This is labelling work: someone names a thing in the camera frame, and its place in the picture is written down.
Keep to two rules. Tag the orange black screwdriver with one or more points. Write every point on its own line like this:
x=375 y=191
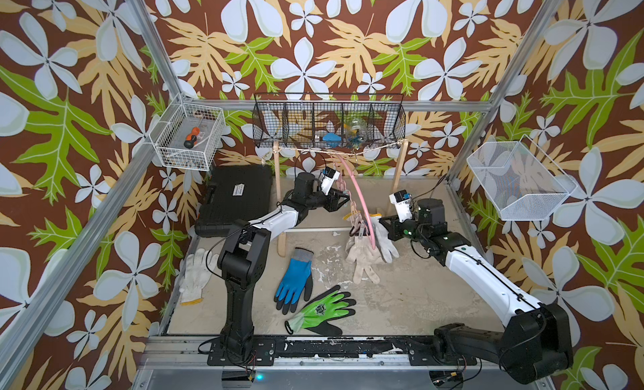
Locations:
x=191 y=139

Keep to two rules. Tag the green rubber glove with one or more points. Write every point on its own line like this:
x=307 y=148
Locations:
x=316 y=316

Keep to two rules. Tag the blue rubber glove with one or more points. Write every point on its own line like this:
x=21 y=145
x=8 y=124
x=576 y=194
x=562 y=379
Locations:
x=297 y=282

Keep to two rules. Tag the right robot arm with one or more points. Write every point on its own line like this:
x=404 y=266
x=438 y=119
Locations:
x=535 y=341

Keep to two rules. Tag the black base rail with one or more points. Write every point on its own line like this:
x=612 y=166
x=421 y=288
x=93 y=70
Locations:
x=264 y=351

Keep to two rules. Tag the blue object in basket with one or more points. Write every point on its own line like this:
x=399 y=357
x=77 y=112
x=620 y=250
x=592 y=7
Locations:
x=332 y=140

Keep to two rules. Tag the white mesh basket right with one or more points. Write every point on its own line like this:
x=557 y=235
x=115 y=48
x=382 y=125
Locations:
x=521 y=181

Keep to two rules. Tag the white cotton glove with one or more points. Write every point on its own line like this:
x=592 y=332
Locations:
x=385 y=244

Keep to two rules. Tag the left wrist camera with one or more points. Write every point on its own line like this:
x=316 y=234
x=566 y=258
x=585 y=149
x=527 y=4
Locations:
x=328 y=177

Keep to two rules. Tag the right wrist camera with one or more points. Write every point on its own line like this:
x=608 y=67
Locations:
x=402 y=202

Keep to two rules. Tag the white wire basket left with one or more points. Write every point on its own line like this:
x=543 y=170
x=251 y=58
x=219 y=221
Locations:
x=181 y=115

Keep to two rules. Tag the black plastic tool case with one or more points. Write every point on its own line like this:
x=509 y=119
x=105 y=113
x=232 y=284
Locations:
x=240 y=192

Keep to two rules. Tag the pink clip hanger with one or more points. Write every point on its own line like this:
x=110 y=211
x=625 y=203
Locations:
x=366 y=213

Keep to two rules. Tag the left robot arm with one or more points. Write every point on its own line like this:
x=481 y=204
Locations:
x=244 y=255

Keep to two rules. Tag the wooden drying rack frame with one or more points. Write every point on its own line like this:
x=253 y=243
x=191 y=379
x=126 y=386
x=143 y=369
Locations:
x=403 y=152

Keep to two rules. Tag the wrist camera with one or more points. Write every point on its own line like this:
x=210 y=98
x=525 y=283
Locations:
x=402 y=202
x=328 y=177

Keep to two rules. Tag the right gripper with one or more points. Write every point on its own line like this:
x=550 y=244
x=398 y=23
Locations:
x=392 y=227

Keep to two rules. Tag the clear bottle in basket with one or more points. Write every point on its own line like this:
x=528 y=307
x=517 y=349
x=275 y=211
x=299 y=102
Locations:
x=356 y=129

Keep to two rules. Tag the black wire basket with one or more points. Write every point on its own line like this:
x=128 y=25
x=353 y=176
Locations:
x=301 y=120

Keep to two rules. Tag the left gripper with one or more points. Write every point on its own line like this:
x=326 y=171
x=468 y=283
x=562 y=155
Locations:
x=331 y=200

